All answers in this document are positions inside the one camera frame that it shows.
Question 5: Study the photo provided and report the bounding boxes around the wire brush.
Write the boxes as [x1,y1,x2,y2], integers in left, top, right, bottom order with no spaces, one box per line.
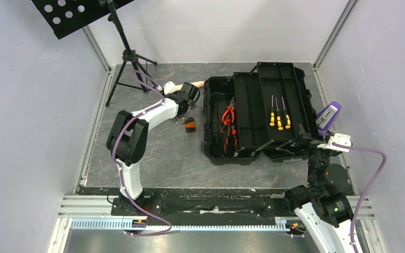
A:
[183,117,196,133]

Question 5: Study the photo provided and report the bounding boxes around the yellow black short screwdriver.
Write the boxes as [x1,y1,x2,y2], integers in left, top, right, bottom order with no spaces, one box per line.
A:
[269,94,275,127]

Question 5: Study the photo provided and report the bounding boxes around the orange cutting pliers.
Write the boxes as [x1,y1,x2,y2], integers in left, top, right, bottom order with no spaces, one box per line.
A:
[220,97,235,133]

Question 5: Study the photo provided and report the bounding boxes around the black plastic toolbox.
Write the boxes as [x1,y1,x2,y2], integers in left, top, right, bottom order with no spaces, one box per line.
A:
[201,62,322,166]

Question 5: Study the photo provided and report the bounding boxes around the orange black combination pliers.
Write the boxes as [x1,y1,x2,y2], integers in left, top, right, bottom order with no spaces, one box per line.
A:
[222,124,238,154]

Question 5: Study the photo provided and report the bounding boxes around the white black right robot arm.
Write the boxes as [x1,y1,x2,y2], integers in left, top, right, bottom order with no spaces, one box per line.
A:
[283,125,362,252]

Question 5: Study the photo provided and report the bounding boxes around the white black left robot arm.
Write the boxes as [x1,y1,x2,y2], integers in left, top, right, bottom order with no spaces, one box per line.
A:
[106,82,200,215]

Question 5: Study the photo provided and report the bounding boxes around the purple plastic scraper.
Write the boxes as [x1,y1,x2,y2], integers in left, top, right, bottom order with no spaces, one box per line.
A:
[316,101,342,137]

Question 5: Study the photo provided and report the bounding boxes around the black tripod music stand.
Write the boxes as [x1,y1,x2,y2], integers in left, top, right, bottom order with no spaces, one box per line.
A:
[32,0,158,107]

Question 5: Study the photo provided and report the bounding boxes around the beige wooden handle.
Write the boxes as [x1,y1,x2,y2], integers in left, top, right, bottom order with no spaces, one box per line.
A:
[175,81,205,90]

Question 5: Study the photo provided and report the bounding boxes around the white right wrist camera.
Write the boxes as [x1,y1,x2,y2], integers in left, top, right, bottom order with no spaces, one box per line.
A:
[316,133,352,152]

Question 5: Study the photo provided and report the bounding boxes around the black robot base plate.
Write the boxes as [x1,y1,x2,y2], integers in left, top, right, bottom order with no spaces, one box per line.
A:
[111,188,298,228]

